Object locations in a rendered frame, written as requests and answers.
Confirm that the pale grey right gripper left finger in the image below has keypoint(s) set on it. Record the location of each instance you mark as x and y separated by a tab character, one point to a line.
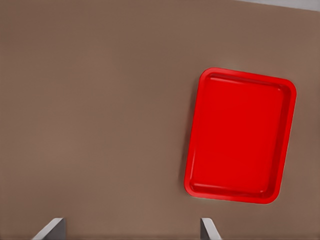
53	230

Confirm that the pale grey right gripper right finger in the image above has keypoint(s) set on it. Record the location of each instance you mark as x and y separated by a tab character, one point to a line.
209	230

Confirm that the red rectangular plastic tray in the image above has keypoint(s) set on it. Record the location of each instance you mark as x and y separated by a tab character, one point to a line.
240	136

